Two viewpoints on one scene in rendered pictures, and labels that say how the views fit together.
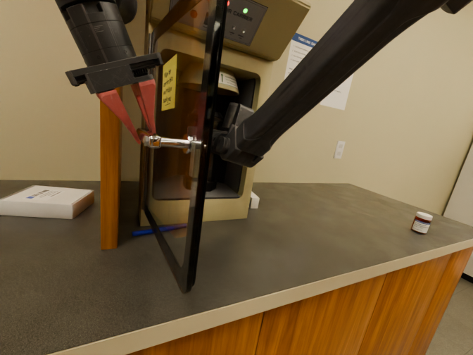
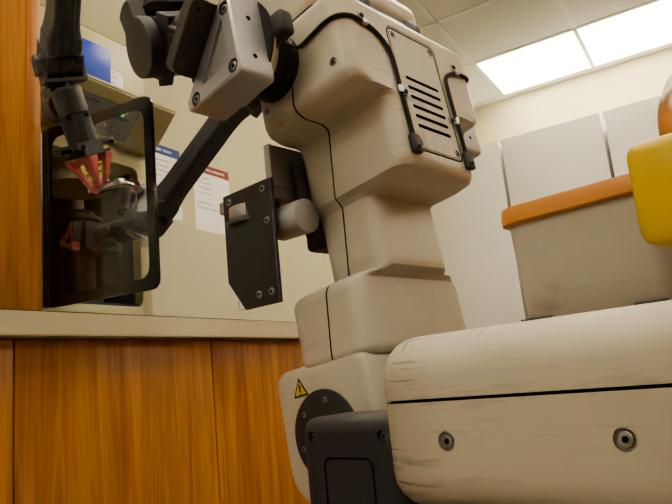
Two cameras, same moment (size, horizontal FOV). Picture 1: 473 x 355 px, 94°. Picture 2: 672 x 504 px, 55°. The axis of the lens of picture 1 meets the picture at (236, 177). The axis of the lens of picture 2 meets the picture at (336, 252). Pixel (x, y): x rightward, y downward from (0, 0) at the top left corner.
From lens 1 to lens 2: 112 cm
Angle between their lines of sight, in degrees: 40
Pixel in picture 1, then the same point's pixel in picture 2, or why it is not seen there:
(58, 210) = not seen: outside the picture
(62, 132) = not seen: outside the picture
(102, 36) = (89, 127)
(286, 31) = (158, 130)
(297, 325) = (247, 389)
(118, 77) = (97, 148)
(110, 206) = (35, 278)
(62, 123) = not seen: outside the picture
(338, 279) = (267, 325)
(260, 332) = (213, 383)
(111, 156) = (36, 228)
